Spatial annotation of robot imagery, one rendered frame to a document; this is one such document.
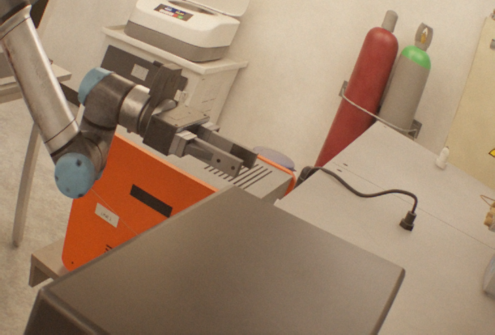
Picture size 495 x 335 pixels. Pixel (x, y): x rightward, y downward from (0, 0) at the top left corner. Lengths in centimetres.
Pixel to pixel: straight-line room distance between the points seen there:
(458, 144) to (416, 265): 346
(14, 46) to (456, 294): 80
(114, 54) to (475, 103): 229
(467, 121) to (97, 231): 284
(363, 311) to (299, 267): 2
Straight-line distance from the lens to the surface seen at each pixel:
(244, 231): 17
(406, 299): 61
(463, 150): 415
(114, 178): 165
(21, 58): 110
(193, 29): 419
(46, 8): 246
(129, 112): 118
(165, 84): 115
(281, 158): 338
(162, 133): 112
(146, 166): 160
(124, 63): 435
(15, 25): 111
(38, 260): 182
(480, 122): 413
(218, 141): 119
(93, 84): 121
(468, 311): 65
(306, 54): 463
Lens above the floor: 167
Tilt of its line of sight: 17 degrees down
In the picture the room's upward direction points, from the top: 23 degrees clockwise
